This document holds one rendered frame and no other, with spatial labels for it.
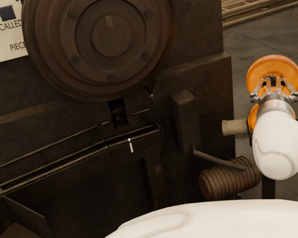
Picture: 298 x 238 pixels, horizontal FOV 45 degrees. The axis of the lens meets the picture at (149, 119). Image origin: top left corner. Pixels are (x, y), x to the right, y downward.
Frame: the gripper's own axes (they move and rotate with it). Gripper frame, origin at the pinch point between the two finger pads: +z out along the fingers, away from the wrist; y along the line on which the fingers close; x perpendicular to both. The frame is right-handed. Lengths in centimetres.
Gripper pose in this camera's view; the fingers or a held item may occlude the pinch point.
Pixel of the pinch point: (272, 75)
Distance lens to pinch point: 114.4
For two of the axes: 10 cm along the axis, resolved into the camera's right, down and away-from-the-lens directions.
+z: 2.5, -5.6, 7.9
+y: 9.5, 0.0, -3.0
